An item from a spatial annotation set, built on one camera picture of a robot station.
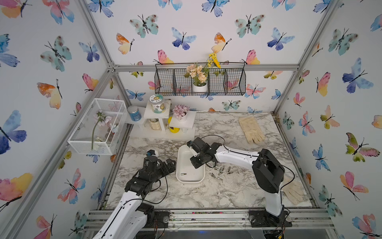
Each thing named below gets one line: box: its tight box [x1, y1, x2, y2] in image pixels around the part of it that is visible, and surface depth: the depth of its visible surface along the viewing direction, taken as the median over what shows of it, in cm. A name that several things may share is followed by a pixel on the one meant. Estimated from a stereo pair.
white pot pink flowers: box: [172, 103, 191, 122], surface depth 89 cm
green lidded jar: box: [149, 93, 166, 115], surface depth 87 cm
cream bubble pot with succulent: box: [149, 118, 162, 130], surface depth 106 cm
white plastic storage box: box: [176, 144, 206, 184], surface depth 89 cm
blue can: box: [127, 105, 142, 122], surface depth 93 cm
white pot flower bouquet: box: [184, 53, 222, 93], surface depth 84 cm
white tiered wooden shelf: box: [125, 100, 197, 141], surface depth 104 cm
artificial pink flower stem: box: [91, 109, 113, 150], surface depth 76 cm
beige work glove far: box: [238, 116, 266, 145], surface depth 112 cm
